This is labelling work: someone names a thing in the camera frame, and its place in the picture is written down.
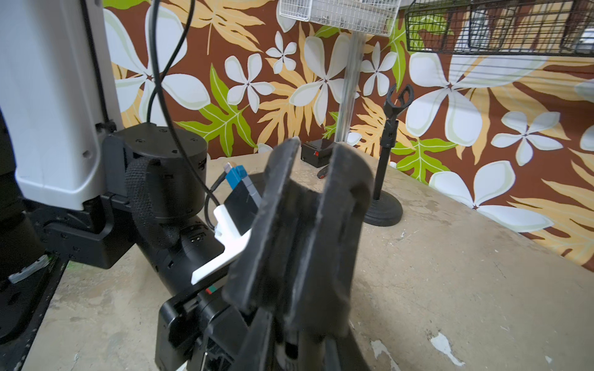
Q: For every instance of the black wire basket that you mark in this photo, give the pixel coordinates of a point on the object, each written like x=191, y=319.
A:
x=543, y=28

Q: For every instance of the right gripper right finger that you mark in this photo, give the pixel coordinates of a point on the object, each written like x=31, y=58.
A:
x=313, y=326

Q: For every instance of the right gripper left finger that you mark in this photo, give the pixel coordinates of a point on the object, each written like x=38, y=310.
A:
x=265, y=280

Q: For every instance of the small ratchet screwdriver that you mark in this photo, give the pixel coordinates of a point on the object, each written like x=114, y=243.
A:
x=322, y=174

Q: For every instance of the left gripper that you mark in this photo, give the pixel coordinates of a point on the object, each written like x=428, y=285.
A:
x=199, y=330

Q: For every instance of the black microphone stand pole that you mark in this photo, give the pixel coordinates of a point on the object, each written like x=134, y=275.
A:
x=392, y=108

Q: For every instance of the white wire basket left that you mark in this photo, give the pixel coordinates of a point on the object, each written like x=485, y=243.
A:
x=370, y=17

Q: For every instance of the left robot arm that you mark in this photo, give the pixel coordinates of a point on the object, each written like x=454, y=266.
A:
x=78, y=186

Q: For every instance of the small black box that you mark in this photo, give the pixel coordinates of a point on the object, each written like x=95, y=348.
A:
x=317, y=153

